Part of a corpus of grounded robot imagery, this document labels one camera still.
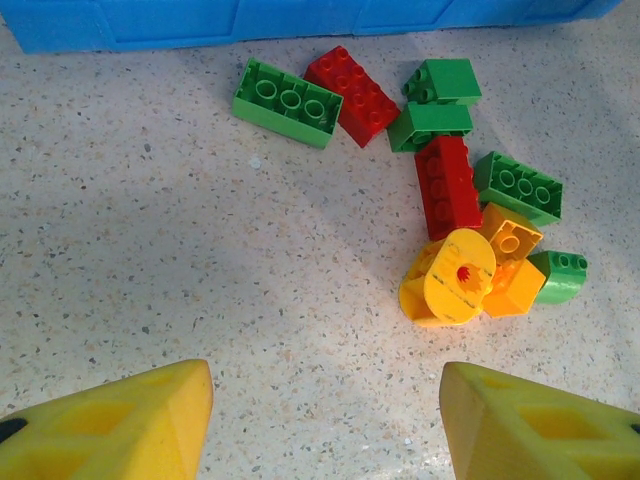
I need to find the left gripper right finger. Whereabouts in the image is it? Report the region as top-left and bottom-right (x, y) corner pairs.
(438, 361), (640, 480)

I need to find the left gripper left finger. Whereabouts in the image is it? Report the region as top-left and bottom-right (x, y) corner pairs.
(0, 358), (215, 480)

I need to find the orange lego block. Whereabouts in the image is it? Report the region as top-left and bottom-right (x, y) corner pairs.
(482, 257), (548, 320)

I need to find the round yellow lego piece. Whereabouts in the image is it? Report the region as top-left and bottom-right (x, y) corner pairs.
(398, 228), (498, 329)

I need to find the long red lego brick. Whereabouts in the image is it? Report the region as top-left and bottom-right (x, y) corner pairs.
(413, 135), (485, 242)
(303, 45), (402, 149)

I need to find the small green lego brick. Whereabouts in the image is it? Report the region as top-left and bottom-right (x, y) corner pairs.
(402, 58), (483, 107)
(386, 102), (475, 154)

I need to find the long green lego brick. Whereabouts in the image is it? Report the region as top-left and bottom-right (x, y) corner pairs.
(473, 150), (565, 227)
(231, 57), (345, 150)

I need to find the rounded green lego brick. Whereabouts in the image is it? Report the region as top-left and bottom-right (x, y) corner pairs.
(527, 249), (590, 306)

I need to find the hollow orange lego brick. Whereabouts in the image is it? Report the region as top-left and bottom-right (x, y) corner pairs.
(478, 202), (545, 264)

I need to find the blue three-compartment plastic bin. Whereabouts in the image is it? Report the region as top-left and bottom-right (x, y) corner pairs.
(0, 0), (626, 55)

